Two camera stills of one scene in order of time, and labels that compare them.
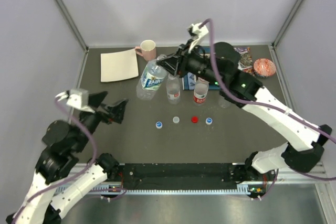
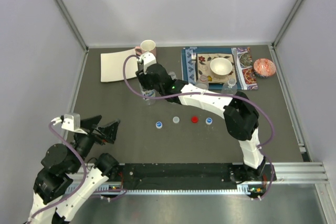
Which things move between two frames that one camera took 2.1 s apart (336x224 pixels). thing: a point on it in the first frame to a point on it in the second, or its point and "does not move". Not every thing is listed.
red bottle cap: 194,119 does not move
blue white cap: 158,125 does not move
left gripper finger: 95,99 to 91,123
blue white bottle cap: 209,121 does not move
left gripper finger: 116,112 to 109,131
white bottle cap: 176,119 does not move
